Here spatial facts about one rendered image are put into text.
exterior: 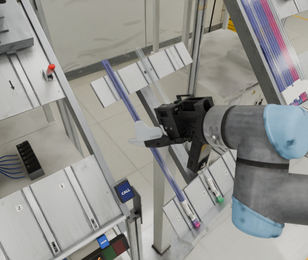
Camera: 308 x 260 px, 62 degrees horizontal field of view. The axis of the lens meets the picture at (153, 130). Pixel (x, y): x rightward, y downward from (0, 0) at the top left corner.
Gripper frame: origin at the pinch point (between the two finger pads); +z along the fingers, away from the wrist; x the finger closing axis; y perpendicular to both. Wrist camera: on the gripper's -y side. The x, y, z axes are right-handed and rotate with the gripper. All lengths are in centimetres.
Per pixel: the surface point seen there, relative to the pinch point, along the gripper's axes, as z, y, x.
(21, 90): 25.3, 19.1, 17.9
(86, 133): 17.8, 2.2, 9.8
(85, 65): 202, 14, -81
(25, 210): 18.3, -7.5, 32.2
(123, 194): 8.9, -15.2, 10.8
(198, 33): 37, 13, -67
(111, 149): 118, -45, -35
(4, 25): 22.6, 34.6, 14.6
